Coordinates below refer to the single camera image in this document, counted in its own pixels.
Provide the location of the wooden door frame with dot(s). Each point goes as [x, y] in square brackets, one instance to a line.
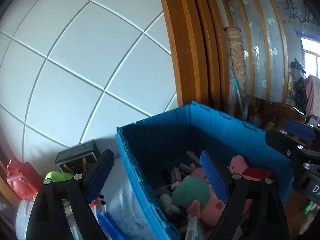
[199, 51]

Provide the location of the pink pig plush red dress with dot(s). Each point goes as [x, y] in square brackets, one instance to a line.
[238, 165]

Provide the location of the green frog plush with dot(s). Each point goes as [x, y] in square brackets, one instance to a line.
[58, 176]

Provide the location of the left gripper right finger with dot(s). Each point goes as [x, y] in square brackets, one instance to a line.
[267, 219]

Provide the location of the teal pink plush in crate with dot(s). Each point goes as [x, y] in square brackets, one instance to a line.
[196, 197]

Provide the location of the blue plastic crate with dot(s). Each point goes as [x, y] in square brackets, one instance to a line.
[154, 146]

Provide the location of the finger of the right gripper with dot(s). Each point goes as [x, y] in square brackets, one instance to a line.
[282, 143]
[301, 130]

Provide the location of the rolled patterned mat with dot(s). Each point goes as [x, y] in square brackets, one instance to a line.
[237, 71]

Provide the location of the black gift box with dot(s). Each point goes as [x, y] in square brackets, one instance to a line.
[76, 159]

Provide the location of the red Rilakkuma case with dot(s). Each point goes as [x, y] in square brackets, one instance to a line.
[23, 179]

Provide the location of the striped grey cloth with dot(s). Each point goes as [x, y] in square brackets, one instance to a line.
[121, 203]

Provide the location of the pink pig plush orange dress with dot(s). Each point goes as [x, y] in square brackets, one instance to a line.
[99, 200]

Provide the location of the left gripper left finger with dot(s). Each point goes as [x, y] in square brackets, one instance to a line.
[48, 219]

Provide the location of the blue feather duster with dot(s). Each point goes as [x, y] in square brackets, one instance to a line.
[110, 227]

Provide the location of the red white blue medicine box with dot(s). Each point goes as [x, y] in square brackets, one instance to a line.
[194, 230]

